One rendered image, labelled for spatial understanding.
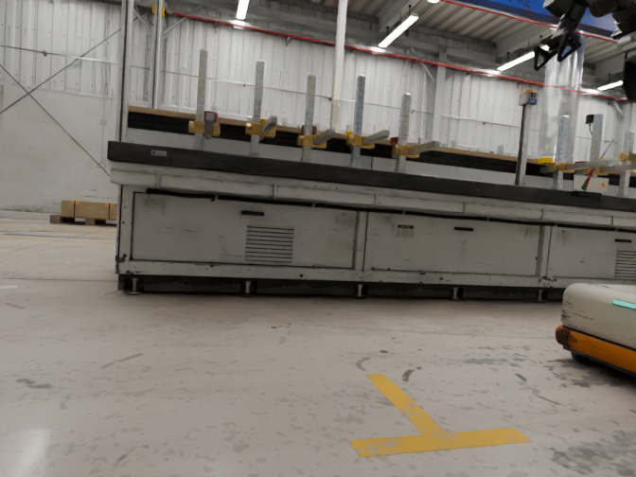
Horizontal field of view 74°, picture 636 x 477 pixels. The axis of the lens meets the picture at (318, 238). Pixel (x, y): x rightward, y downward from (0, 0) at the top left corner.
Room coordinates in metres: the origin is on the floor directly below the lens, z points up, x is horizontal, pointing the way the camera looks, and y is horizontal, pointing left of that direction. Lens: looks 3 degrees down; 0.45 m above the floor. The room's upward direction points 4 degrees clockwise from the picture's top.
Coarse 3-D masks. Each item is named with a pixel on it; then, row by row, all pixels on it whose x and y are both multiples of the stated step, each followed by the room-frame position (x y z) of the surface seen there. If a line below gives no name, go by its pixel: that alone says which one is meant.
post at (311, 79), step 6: (312, 78) 2.04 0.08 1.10; (312, 84) 2.04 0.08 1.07; (312, 90) 2.04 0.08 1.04; (312, 96) 2.04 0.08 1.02; (306, 102) 2.05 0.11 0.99; (312, 102) 2.04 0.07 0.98; (306, 108) 2.05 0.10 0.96; (312, 108) 2.04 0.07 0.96; (306, 114) 2.04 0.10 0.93; (312, 114) 2.04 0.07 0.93; (306, 120) 2.03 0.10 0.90; (312, 120) 2.04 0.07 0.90; (306, 126) 2.03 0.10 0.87; (306, 132) 2.03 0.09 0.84; (306, 150) 2.03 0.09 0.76; (306, 156) 2.03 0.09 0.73
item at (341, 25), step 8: (344, 0) 3.08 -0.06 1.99; (344, 8) 3.08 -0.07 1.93; (344, 16) 3.08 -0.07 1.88; (344, 24) 3.08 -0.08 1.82; (336, 40) 3.10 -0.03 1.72; (336, 48) 3.09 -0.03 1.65; (336, 56) 3.07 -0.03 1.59; (336, 64) 3.07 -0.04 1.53; (336, 72) 3.07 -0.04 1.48; (336, 80) 3.07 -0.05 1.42; (336, 88) 3.07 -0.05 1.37; (336, 96) 3.08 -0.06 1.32; (336, 104) 3.08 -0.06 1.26; (336, 112) 3.08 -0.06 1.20; (336, 120) 3.08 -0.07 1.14; (336, 128) 3.08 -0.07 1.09
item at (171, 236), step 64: (128, 128) 2.02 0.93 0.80; (128, 192) 2.02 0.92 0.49; (192, 192) 2.10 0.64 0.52; (128, 256) 2.03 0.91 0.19; (192, 256) 2.14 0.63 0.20; (256, 256) 2.23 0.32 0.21; (320, 256) 2.33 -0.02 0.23; (384, 256) 2.43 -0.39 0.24; (448, 256) 2.55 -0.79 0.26; (512, 256) 2.67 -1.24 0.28; (576, 256) 2.81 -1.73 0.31
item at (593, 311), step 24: (576, 288) 1.47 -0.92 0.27; (600, 288) 1.41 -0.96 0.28; (624, 288) 1.45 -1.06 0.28; (576, 312) 1.44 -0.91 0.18; (600, 312) 1.36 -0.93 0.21; (624, 312) 1.29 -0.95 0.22; (576, 336) 1.43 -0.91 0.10; (600, 336) 1.36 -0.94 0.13; (624, 336) 1.28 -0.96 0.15; (600, 360) 1.37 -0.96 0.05; (624, 360) 1.26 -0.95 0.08
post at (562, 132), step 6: (564, 120) 2.44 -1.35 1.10; (558, 126) 2.47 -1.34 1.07; (564, 126) 2.44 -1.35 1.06; (558, 132) 2.47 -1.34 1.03; (564, 132) 2.44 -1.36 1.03; (558, 138) 2.46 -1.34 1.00; (564, 138) 2.45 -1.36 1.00; (558, 144) 2.46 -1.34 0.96; (564, 144) 2.45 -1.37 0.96; (558, 150) 2.45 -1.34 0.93; (564, 150) 2.45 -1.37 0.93; (558, 156) 2.45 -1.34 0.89; (564, 156) 2.45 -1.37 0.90; (558, 174) 2.44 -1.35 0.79; (558, 180) 2.44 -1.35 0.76
